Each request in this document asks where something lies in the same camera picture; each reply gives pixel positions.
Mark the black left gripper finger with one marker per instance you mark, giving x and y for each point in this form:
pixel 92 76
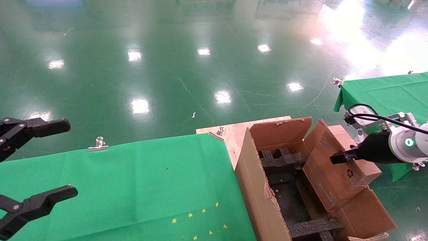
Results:
pixel 46 201
pixel 46 127

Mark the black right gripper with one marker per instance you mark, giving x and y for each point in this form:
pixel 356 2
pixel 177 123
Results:
pixel 376 149

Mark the small brown cardboard box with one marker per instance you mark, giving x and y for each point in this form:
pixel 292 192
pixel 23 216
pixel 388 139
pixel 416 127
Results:
pixel 341 182

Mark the large open cardboard carton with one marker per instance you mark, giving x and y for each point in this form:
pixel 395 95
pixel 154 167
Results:
pixel 260 201

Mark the silver binder clip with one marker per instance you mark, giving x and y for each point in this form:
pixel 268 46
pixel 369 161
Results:
pixel 98 145
pixel 337 81
pixel 218 133

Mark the notched black foam insert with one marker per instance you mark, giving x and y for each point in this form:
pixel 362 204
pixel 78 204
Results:
pixel 284 161

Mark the large green table cloth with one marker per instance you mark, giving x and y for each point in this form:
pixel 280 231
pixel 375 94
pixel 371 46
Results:
pixel 117 184

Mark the flat black foam insert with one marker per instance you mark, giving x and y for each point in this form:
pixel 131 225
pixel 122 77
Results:
pixel 311 228

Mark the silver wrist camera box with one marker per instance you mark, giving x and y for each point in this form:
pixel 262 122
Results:
pixel 366 123

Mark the silver camera mount bracket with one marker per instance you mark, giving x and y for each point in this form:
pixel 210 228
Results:
pixel 398 117

